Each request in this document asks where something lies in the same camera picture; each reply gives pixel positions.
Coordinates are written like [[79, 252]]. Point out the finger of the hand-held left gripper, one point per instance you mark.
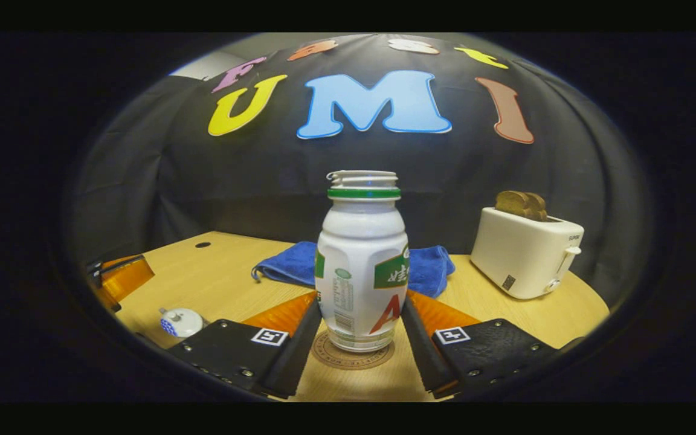
[[124, 278]]

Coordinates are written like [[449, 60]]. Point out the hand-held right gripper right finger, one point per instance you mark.
[[420, 353]]

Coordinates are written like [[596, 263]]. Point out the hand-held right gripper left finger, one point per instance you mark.
[[299, 350]]

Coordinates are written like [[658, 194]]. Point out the round wooden coaster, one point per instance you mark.
[[354, 360]]

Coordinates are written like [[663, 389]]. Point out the white blue-patterned teacup lid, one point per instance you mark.
[[174, 320]]

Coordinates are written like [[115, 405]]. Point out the white ceramic teacup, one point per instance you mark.
[[196, 323]]

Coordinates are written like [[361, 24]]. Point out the white plastic water bottle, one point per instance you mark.
[[360, 260]]

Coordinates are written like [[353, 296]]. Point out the blue folded towel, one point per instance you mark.
[[287, 266]]

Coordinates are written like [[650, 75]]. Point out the white toaster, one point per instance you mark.
[[523, 254]]

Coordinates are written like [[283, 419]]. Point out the black backdrop cloth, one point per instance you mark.
[[233, 175]]

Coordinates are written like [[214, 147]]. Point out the brown bread slice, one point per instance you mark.
[[512, 203], [538, 206]]

